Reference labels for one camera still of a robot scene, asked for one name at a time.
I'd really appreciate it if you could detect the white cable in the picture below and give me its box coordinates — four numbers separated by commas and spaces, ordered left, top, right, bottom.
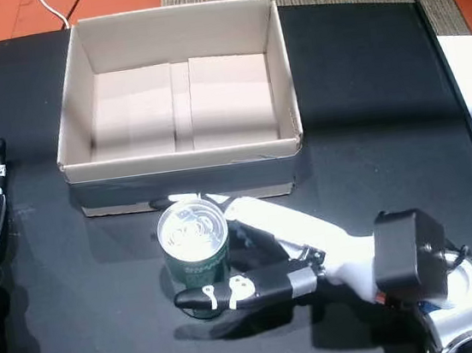
37, 0, 72, 32

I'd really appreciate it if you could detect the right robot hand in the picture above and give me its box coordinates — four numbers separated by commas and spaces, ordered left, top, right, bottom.
148, 172, 384, 329

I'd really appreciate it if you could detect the open cardboard box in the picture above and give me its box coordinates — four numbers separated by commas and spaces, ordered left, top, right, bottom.
38, 0, 311, 223

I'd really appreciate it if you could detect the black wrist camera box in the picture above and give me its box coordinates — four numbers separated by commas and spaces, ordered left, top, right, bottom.
367, 204, 454, 307

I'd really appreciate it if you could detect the green drink can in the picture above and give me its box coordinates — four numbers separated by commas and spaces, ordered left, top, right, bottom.
153, 194, 240, 323

